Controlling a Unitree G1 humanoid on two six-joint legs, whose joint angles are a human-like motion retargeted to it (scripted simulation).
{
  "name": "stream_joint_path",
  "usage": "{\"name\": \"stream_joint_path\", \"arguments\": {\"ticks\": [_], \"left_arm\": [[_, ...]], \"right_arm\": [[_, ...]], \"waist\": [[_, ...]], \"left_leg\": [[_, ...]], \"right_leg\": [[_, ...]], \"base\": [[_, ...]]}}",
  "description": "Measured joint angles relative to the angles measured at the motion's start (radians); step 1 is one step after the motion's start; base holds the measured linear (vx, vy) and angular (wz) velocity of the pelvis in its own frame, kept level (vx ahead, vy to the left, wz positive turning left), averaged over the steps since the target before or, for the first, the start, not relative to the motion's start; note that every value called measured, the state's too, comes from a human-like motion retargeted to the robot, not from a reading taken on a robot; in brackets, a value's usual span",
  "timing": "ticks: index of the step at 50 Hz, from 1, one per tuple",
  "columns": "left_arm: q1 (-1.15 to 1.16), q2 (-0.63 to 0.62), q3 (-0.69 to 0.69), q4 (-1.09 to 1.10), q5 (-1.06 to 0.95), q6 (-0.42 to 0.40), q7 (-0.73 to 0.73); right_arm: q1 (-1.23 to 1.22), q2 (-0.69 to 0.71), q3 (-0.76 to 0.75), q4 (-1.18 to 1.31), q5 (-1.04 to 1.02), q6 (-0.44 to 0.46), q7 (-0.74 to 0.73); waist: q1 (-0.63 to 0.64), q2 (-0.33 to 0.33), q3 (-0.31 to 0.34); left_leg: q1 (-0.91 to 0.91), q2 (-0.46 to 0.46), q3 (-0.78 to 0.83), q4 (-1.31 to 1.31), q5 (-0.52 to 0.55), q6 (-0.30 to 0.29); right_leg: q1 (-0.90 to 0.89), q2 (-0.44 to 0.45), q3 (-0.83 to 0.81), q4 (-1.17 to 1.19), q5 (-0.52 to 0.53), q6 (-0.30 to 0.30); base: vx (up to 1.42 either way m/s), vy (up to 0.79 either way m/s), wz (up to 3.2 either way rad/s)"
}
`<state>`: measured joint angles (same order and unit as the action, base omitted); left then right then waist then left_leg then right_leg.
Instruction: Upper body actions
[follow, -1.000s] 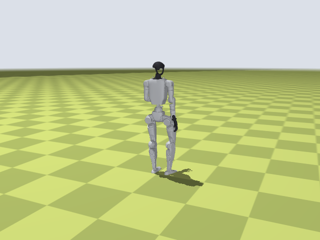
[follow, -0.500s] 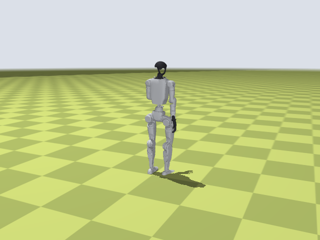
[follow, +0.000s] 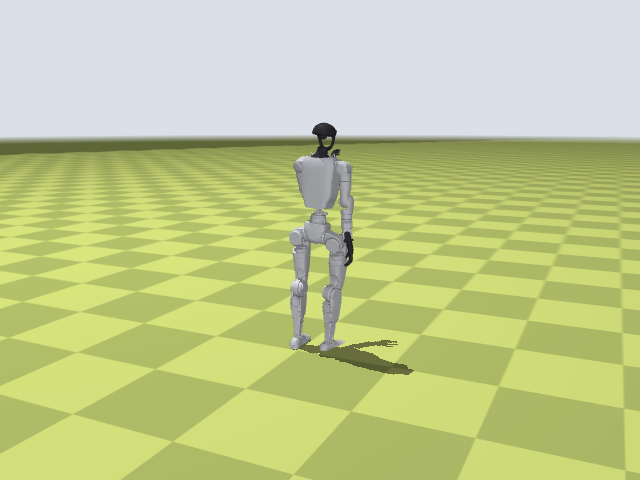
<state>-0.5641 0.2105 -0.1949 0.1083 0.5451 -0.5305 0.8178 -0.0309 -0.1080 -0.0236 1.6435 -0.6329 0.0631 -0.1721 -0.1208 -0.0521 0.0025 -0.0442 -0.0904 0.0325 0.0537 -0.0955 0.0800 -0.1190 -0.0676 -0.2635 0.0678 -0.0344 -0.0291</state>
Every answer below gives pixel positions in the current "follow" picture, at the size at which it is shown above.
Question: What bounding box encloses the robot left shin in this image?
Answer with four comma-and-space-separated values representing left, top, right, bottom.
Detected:
290, 280, 307, 339

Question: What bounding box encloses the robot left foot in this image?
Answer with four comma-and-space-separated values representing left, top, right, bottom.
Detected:
289, 334, 310, 349

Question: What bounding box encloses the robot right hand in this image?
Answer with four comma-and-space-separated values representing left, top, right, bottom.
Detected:
344, 231, 353, 267

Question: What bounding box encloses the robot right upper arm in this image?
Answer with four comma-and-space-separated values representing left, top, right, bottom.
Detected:
334, 160, 352, 207

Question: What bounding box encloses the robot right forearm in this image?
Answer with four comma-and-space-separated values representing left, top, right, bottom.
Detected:
341, 196, 354, 239

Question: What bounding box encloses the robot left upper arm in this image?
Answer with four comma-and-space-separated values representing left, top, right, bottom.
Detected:
293, 156, 305, 193

